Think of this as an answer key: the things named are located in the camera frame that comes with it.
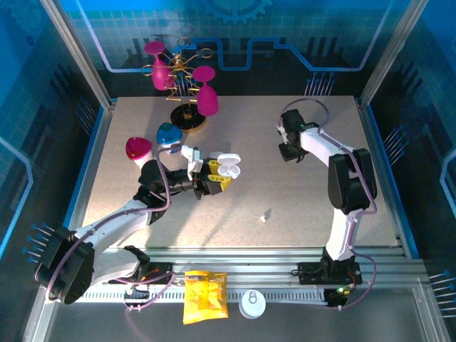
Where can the white oval charging case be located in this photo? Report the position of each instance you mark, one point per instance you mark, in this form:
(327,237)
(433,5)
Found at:
(231,172)

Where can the yellow snack bag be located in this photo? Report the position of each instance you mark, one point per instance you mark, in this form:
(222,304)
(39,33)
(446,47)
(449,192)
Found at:
(204,299)

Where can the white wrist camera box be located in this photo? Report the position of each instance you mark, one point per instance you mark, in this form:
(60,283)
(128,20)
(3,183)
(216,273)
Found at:
(281,132)
(194,160)

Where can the white pull-tab can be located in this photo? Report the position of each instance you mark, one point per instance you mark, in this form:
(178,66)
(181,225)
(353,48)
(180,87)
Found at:
(252,304)

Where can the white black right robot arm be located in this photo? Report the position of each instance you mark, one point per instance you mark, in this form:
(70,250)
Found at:
(342,231)

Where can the white cup with blue lid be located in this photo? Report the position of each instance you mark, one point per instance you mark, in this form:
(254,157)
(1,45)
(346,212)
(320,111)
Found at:
(168,133)

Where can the aluminium mounting rail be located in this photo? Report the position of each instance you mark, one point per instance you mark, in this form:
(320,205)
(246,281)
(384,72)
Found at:
(249,261)

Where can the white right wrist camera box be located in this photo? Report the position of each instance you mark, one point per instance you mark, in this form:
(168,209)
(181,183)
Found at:
(281,132)

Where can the white cup with pink lid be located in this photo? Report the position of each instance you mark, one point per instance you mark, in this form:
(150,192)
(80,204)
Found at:
(138,147)

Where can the aluminium frame post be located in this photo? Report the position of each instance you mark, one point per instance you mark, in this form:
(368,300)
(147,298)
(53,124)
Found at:
(392,53)
(76,53)

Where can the pink wine glass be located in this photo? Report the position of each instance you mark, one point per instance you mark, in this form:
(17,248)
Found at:
(158,75)
(207,101)

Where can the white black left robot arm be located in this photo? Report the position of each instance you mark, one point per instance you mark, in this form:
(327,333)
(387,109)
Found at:
(107,228)

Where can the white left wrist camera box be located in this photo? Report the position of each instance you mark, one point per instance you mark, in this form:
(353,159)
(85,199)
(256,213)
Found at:
(194,160)

